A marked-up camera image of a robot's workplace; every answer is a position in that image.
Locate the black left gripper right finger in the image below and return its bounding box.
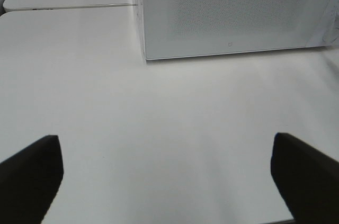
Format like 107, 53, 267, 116
270, 132, 338, 223

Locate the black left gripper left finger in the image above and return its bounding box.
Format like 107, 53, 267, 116
1, 135, 64, 223

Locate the white microwave oven body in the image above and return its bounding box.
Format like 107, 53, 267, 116
133, 0, 339, 61

